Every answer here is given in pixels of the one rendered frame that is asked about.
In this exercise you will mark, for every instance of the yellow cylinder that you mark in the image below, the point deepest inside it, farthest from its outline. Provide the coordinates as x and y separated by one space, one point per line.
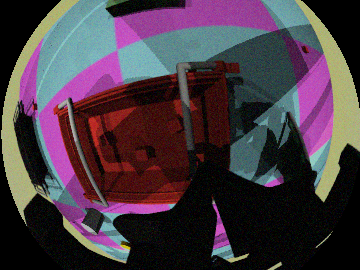
126 245

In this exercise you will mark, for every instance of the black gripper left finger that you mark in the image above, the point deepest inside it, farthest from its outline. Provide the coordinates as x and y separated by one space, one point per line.
192 220

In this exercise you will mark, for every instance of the green block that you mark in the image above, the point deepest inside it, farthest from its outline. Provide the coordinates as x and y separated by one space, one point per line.
121 7

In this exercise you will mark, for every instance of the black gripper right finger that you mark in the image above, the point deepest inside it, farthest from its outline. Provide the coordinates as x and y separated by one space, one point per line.
245 207

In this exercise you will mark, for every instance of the grey cylinder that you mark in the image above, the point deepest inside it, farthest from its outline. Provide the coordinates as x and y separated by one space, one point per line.
92 221

